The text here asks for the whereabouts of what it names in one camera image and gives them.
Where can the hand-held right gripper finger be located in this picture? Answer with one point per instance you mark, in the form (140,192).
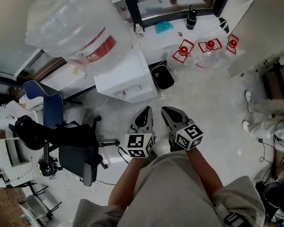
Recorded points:
(185,120)
(168,124)

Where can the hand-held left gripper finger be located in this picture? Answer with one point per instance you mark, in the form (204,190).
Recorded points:
(133,124)
(150,124)

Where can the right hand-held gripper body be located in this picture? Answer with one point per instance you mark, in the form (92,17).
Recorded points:
(191,133)

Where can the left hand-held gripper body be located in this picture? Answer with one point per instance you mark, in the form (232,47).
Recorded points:
(135,142)

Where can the white water dispenser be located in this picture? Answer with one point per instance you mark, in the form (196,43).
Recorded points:
(130,74)

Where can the person's right forearm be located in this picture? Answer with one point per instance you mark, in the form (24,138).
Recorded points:
(203,171)

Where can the person's left forearm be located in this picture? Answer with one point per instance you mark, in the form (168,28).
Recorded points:
(125,183)

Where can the grey drawer cabinet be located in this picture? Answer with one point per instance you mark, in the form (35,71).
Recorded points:
(258,32)

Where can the large clear water jug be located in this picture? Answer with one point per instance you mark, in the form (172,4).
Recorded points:
(73,22)

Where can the white crumpled tissue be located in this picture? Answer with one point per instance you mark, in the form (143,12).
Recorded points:
(162,96)

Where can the person's grey shirt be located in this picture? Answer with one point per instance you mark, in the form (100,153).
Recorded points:
(165,193)

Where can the black office chair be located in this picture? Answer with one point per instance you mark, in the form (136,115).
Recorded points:
(73,159)

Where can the black jacket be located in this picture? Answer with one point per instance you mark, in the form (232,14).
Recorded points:
(68,133)

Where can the blue chair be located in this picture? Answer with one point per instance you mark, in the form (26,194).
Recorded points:
(52,105)

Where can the black and green helmet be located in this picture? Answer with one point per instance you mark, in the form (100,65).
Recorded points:
(47,168)

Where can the small white bottle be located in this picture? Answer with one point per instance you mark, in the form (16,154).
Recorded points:
(139,32)

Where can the teal cloth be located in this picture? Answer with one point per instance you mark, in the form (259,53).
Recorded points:
(163,28)

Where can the black thermos bottle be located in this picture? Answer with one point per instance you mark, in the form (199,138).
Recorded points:
(192,19)

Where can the grey chair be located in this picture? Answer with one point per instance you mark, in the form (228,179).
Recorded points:
(35,204)

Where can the black framed glass window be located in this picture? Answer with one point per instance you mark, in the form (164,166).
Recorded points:
(132,6)

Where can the white desk with drawers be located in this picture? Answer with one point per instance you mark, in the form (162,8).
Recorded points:
(16,155)

